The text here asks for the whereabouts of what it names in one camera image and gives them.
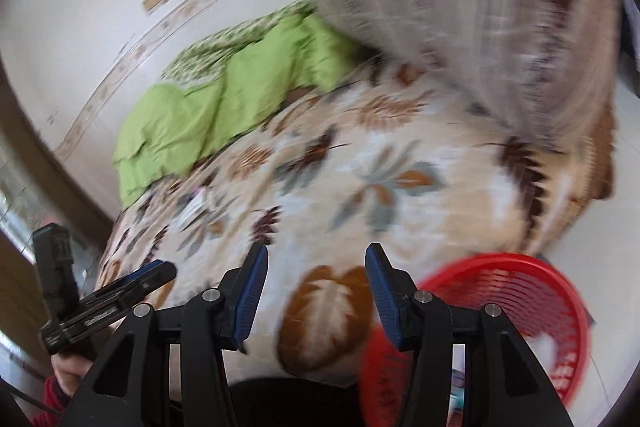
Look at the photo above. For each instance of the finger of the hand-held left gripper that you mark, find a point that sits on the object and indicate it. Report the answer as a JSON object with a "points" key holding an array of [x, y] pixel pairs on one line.
{"points": [[145, 279]]}

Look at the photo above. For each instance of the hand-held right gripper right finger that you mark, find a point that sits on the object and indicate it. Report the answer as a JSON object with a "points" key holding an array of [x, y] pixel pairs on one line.
{"points": [[382, 294]]}

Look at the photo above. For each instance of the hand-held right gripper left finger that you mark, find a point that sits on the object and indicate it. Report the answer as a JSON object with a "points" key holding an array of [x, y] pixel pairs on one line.
{"points": [[252, 294]]}

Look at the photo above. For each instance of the red plastic basket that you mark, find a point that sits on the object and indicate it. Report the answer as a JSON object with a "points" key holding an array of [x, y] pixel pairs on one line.
{"points": [[500, 287]]}

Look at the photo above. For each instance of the person's left hand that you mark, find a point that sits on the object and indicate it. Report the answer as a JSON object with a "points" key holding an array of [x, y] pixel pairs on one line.
{"points": [[72, 364]]}

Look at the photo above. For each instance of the leaf print blanket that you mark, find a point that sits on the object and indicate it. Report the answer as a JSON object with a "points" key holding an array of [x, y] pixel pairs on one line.
{"points": [[350, 187]]}

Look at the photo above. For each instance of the green quilt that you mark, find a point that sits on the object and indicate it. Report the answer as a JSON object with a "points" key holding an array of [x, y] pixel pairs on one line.
{"points": [[210, 107]]}

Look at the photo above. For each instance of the striped floral headboard cushion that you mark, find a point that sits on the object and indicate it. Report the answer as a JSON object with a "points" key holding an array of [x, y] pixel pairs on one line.
{"points": [[465, 7]]}

